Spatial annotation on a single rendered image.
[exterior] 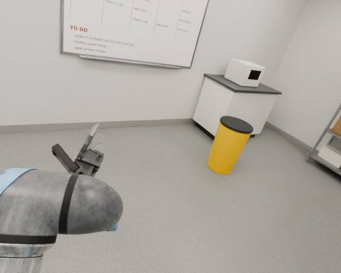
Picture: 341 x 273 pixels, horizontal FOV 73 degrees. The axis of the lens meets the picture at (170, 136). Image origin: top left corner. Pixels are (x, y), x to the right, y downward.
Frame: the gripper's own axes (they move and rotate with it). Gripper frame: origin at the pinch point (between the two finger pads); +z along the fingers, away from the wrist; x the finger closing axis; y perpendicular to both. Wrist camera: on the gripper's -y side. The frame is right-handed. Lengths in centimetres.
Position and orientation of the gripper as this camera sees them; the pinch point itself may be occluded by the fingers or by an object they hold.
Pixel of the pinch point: (93, 131)
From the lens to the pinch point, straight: 93.1
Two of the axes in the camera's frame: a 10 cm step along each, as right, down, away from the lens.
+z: 2.2, -7.9, 5.8
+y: 8.9, 4.1, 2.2
